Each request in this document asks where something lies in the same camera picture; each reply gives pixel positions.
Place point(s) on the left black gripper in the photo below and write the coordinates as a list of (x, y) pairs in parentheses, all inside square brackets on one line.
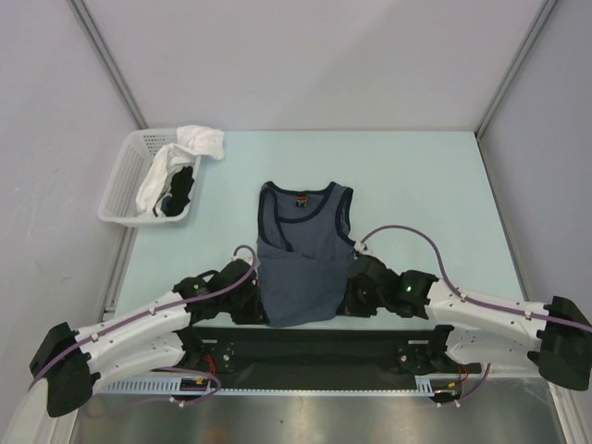
[(255, 314)]

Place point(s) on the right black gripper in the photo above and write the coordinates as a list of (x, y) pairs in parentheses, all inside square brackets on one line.
[(349, 305)]

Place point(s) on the blue tank top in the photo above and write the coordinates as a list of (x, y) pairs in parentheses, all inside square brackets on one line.
[(305, 251)]

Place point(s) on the black tank top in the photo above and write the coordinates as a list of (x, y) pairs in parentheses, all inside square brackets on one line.
[(173, 201)]

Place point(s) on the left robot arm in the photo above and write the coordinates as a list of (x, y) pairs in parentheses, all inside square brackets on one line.
[(75, 363)]

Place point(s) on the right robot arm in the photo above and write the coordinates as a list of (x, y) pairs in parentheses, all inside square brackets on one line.
[(554, 337)]

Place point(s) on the white tank top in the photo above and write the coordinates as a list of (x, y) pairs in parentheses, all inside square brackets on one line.
[(192, 142)]

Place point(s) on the white plastic basket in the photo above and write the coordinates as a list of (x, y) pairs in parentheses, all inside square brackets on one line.
[(129, 171)]

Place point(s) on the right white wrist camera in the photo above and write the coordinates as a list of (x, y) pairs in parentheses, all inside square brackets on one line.
[(361, 248)]

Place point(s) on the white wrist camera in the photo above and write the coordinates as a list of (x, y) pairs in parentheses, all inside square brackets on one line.
[(361, 248), (245, 253)]

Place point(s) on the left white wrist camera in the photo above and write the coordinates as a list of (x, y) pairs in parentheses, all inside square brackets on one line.
[(245, 253)]

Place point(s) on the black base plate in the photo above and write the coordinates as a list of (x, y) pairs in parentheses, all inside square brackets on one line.
[(319, 359)]

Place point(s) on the slotted cable duct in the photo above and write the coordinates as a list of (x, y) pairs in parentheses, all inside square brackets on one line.
[(185, 386)]

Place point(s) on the left aluminium frame post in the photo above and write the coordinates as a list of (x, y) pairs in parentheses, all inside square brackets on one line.
[(84, 16)]

